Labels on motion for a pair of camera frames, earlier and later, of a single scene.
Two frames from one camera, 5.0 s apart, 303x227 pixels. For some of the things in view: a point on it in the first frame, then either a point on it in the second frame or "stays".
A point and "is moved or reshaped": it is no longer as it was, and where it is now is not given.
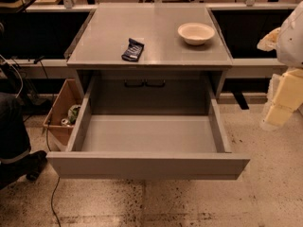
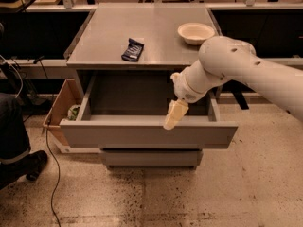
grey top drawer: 149,126 is moved or reshaped
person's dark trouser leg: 14,140 stays
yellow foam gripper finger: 284,96 → 187,86
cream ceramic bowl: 196,33 stays
